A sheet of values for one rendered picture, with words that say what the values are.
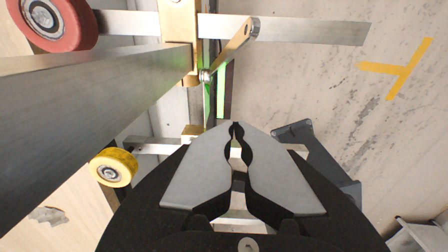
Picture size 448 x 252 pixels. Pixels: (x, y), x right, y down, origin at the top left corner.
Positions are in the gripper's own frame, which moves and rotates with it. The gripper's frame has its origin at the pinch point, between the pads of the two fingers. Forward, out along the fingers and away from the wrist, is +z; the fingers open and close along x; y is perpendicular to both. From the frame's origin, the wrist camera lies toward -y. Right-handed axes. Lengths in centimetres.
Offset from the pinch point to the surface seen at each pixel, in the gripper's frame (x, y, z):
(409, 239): 215, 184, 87
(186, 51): -6.1, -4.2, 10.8
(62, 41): -21.3, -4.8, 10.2
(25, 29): -25.3, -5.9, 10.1
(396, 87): 118, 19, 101
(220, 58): -1.6, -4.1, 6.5
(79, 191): -31.7, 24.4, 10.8
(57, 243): -48, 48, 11
